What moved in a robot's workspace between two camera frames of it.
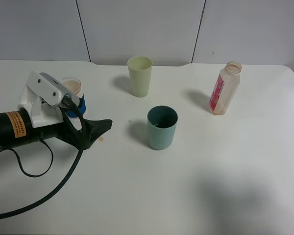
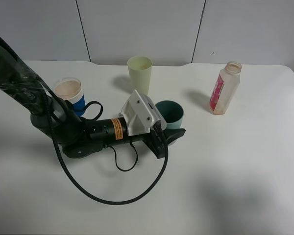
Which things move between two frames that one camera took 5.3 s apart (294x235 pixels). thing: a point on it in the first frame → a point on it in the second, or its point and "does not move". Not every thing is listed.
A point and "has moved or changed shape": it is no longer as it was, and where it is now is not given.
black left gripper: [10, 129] → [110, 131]
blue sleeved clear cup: [74, 85] does not move
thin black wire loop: [21, 164] → [115, 156]
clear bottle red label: [226, 88] does not move
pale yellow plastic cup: [140, 69] does not move
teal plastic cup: [162, 121] has moved or changed shape
